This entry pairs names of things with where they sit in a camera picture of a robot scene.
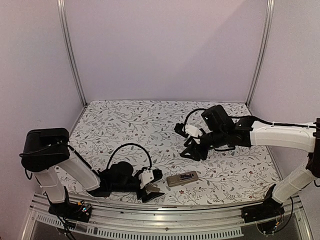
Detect left aluminium frame post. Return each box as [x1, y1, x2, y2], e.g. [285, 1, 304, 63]
[56, 0, 88, 108]

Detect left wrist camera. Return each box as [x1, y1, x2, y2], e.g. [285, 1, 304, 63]
[138, 169, 163, 189]

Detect floral patterned table mat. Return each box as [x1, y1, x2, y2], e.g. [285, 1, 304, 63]
[69, 100, 279, 206]

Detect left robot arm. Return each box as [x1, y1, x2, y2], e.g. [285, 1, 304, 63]
[19, 128, 163, 217]

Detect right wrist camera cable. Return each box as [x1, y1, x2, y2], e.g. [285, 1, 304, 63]
[183, 108, 208, 131]

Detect remote battery cover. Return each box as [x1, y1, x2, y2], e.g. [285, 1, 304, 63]
[145, 185, 161, 193]

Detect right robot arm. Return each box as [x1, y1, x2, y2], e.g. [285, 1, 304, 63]
[174, 105, 320, 220]

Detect white remote control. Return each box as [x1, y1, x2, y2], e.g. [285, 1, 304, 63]
[166, 171, 199, 187]

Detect right aluminium frame post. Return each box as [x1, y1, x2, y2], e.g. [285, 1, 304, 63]
[245, 0, 275, 108]

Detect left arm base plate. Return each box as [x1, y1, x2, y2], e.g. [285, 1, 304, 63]
[48, 201, 93, 223]

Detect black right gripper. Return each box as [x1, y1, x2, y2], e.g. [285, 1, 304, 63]
[180, 128, 228, 162]

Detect front aluminium rail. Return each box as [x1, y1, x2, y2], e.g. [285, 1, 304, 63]
[20, 193, 313, 240]

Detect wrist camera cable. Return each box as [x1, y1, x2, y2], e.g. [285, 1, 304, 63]
[183, 108, 208, 131]
[107, 143, 153, 172]

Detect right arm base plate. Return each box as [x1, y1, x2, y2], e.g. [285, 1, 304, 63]
[241, 202, 285, 223]

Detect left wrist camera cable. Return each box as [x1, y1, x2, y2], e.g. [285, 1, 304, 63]
[107, 143, 153, 172]

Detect dark battery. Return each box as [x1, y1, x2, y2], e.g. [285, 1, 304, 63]
[179, 173, 194, 180]

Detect aluminium frame post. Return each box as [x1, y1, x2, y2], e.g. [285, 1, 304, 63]
[56, 0, 88, 108]
[245, 0, 275, 108]

